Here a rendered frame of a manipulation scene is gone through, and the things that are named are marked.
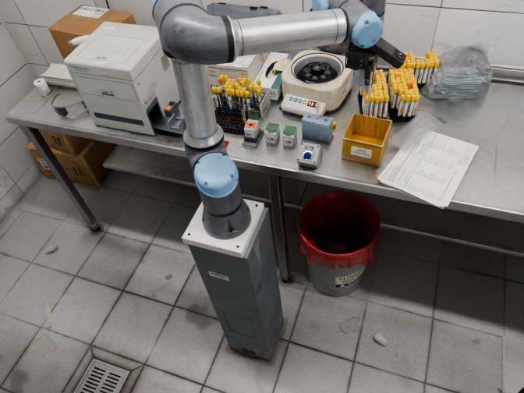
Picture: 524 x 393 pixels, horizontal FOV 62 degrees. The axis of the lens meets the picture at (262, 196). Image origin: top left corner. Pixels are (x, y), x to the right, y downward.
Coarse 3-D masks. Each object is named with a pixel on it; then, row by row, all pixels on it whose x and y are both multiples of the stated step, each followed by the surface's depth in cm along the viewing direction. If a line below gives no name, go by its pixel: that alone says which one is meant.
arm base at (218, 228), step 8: (240, 208) 128; (248, 208) 135; (208, 216) 128; (216, 216) 125; (224, 216) 125; (232, 216) 126; (240, 216) 128; (248, 216) 132; (208, 224) 129; (216, 224) 127; (224, 224) 127; (232, 224) 127; (240, 224) 129; (248, 224) 132; (208, 232) 131; (216, 232) 129; (224, 232) 129; (232, 232) 129; (240, 232) 130
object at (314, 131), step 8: (304, 120) 151; (312, 120) 150; (320, 120) 150; (328, 120) 149; (304, 128) 154; (312, 128) 152; (320, 128) 150; (328, 128) 149; (304, 136) 157; (312, 136) 155; (320, 136) 153; (328, 136) 152; (320, 144) 155; (328, 144) 155
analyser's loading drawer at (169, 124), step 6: (174, 114) 164; (150, 120) 168; (156, 120) 168; (162, 120) 167; (168, 120) 162; (174, 120) 165; (180, 120) 166; (156, 126) 165; (162, 126) 165; (168, 126) 163; (174, 126) 164; (180, 126) 161; (174, 132) 164; (180, 132) 162
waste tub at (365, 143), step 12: (360, 120) 151; (372, 120) 149; (384, 120) 147; (348, 132) 148; (360, 132) 155; (372, 132) 153; (384, 132) 151; (348, 144) 144; (360, 144) 142; (372, 144) 140; (384, 144) 145; (348, 156) 148; (360, 156) 146; (372, 156) 144
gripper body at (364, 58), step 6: (348, 48) 124; (354, 48) 123; (360, 48) 123; (366, 48) 122; (348, 54) 123; (354, 54) 122; (360, 54) 122; (366, 54) 121; (372, 54) 121; (348, 60) 126; (354, 60) 124; (360, 60) 124; (366, 60) 122; (372, 60) 121; (348, 66) 126; (354, 66) 126; (360, 66) 125; (366, 66) 124; (372, 66) 123
